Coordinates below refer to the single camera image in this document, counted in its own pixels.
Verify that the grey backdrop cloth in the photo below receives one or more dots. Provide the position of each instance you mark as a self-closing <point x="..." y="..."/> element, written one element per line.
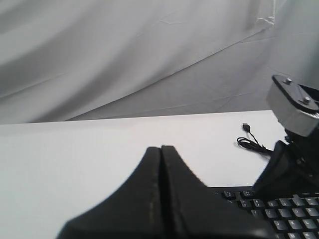
<point x="97" y="59"/>

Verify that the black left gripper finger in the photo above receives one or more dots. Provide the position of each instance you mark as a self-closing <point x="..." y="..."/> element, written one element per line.
<point x="133" y="211"/>

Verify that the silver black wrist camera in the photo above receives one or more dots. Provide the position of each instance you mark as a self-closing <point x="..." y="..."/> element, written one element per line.
<point x="295" y="106"/>

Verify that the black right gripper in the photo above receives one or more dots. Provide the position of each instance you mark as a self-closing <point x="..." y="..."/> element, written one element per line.
<point x="292" y="166"/>

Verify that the black acer keyboard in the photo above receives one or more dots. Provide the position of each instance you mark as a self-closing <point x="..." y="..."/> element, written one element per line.
<point x="292" y="217"/>

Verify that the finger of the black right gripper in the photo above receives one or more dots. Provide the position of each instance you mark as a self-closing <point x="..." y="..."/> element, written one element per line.
<point x="192" y="211"/>

